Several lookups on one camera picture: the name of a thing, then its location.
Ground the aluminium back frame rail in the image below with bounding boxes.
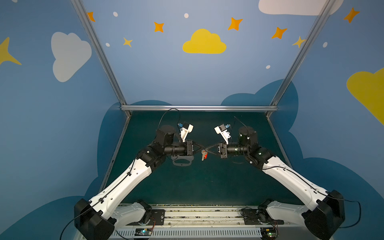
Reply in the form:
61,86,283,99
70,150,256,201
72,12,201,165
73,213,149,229
121,105,278,112

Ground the aluminium left corner post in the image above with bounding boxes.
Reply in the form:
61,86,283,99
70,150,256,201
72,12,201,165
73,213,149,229
71,0,127,107

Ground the controller board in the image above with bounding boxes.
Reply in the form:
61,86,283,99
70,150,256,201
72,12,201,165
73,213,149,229
261,228,279,240
135,228,153,237

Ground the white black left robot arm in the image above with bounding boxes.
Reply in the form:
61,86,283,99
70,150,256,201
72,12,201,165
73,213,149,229
74,122,194,240

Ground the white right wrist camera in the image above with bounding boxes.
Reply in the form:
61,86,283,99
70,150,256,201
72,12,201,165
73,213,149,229
214,124,231,145

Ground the black right camera cable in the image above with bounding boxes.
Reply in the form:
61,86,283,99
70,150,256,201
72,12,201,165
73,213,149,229
233,116,249,136

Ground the right controller board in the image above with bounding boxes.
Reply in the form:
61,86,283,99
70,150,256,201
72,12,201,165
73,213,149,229
261,228,279,240

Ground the aluminium corner post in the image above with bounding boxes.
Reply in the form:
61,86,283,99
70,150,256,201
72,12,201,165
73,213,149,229
270,0,337,111
71,0,127,107

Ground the black left camera cable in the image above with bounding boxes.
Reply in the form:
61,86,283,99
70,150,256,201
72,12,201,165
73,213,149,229
157,107,181,130

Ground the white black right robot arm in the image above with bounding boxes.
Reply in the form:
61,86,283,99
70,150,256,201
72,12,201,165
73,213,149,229
215,124,346,240

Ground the aluminium right corner post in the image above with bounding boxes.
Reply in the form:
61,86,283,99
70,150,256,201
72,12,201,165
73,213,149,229
270,0,337,111

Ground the black camera cable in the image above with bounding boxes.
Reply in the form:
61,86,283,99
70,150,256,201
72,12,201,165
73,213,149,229
157,107,181,130
233,116,249,136

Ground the left controller board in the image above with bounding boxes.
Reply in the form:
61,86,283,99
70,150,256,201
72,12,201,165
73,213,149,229
135,228,153,237

